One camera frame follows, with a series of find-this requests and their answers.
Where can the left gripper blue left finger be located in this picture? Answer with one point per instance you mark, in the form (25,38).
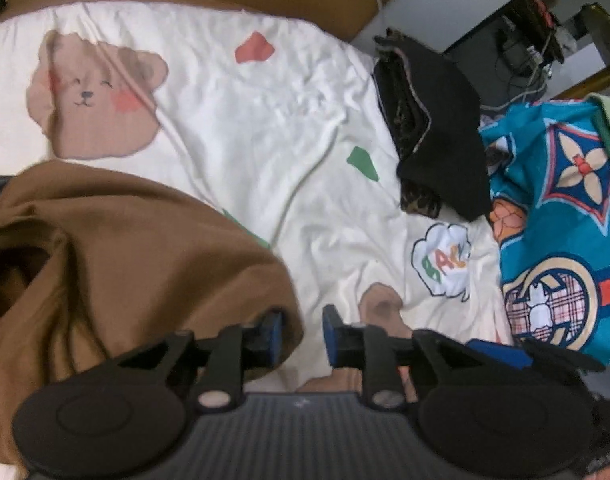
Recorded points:
(226,358)

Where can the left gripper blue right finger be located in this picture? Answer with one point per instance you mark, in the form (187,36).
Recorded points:
(370,350)

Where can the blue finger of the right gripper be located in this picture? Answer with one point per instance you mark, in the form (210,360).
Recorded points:
(533,350)

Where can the brown printed t-shirt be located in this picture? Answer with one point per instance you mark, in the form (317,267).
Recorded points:
(94,263)

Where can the teal cartoon print blanket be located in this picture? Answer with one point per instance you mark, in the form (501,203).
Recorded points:
(549,172)

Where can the black folded garment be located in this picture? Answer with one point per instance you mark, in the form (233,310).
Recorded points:
(450,159)

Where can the cream bear print bedsheet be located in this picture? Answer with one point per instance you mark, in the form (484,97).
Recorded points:
(275,124)

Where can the leopard print folded garment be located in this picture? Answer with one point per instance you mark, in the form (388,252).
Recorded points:
(406,118)

